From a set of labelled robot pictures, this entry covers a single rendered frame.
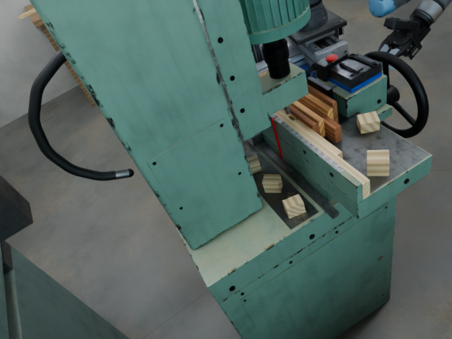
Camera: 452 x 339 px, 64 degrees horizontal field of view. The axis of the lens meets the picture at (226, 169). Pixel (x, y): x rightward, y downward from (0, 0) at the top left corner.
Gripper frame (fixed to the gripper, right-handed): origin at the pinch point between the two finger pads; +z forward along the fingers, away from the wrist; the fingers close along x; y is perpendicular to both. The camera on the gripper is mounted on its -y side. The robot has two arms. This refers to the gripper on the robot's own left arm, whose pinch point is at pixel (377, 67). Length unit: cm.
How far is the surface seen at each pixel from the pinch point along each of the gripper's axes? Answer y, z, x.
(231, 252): -33, 64, -28
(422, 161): -18.9, 20.0, -41.7
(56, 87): 0, 147, 310
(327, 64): -27.4, 12.9, -8.7
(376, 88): -18.0, 10.4, -18.9
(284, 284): -12, 66, -33
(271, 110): -39, 31, -15
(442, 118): 110, -23, 28
